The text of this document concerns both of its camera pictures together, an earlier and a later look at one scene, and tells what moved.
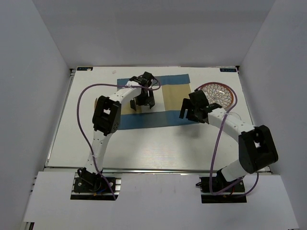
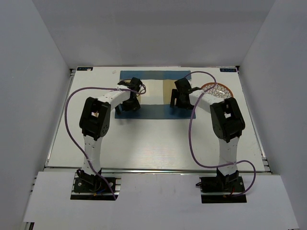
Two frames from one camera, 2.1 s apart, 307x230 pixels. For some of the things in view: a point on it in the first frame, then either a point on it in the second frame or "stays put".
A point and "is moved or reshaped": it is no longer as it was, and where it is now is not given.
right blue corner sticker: [228, 70] stays put
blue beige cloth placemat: [167, 92] is moved or reshaped
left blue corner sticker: [85, 68] stays put
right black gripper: [187, 104] -> [175, 95]
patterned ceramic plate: [217, 93] stays put
